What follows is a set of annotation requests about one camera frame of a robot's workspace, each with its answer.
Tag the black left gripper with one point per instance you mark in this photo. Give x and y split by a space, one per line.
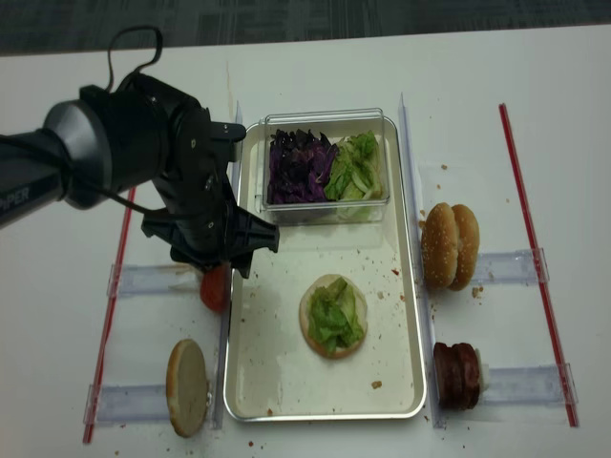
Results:
165 136

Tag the red tomato slice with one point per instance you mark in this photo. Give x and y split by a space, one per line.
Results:
213 289

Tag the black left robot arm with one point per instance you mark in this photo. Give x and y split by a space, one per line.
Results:
104 143

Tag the lettuce leaf on bun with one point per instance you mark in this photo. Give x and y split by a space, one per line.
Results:
334 310

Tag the green lettuce in container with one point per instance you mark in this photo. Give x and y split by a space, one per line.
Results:
355 172

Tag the stack of meat slices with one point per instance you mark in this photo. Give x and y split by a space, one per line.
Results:
458 375

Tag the upper left clear holder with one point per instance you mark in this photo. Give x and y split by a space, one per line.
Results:
133 280

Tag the clear holder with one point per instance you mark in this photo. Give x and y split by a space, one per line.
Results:
543 385
526 267
133 280
125 404

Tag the left red straw strip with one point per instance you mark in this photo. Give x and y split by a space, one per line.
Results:
106 329

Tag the red straw strip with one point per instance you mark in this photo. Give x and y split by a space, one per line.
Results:
563 370
106 329

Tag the purple cabbage shreds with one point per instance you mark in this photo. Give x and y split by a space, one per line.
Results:
299 167

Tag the clear plastic salad container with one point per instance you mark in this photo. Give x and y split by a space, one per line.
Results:
335 125

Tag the white rectangular tray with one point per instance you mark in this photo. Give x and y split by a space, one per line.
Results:
327 328

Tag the upright pale bun half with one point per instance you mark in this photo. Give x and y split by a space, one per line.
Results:
186 388

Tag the bottom bun on tray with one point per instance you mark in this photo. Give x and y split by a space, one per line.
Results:
334 350

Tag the lower left clear holder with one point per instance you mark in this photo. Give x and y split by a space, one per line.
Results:
125 404

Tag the sesame bun front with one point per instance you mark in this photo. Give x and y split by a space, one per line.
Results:
439 247

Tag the sesame bun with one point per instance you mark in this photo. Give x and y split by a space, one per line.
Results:
468 245
439 247

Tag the sesame bun rear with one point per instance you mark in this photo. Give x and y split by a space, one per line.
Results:
468 245

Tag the white pusher block right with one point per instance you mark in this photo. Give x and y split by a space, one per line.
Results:
482 372

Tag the upper right clear holder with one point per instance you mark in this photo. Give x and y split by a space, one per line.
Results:
526 267

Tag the lower right clear holder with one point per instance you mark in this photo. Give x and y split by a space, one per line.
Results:
543 385

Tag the right red straw strip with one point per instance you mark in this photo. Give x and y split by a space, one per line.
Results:
563 370

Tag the left long clear rail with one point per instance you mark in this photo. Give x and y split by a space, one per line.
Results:
219 408

